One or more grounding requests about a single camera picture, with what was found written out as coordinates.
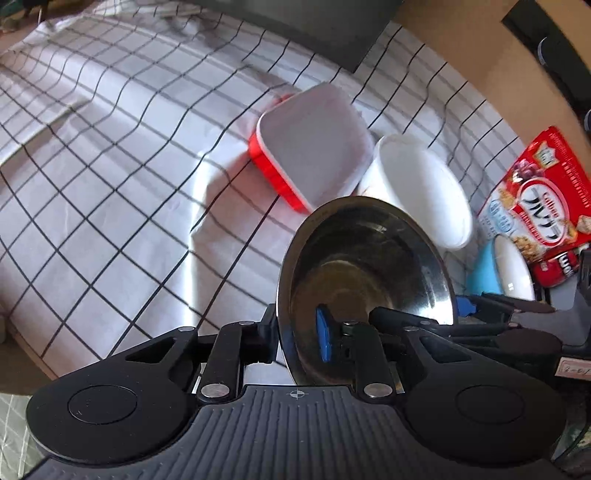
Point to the green checkered cloth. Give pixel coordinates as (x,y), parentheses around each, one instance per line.
(14,424)

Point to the blue cup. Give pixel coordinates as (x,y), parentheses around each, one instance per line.
(480,272)

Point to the stainless steel bowl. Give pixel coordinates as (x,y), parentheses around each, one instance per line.
(364,272)

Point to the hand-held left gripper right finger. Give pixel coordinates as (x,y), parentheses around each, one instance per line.
(327,336)

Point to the white checkered tablecloth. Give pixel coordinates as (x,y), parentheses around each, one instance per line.
(115,161)

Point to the red toy car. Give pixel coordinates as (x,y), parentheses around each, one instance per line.
(556,270)

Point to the dark furniture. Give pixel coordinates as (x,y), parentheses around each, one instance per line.
(554,41)

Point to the white round bowl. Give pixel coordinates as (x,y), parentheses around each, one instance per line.
(425,194)

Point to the red and white cereal bag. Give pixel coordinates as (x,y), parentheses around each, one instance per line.
(535,194)

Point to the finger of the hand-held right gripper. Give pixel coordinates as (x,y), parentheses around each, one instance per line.
(434,318)
(489,304)

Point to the black flat panel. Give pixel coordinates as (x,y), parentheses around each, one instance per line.
(300,27)

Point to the red square dish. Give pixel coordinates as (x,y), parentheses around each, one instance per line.
(318,138)

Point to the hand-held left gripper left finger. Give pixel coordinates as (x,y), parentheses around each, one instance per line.
(261,339)

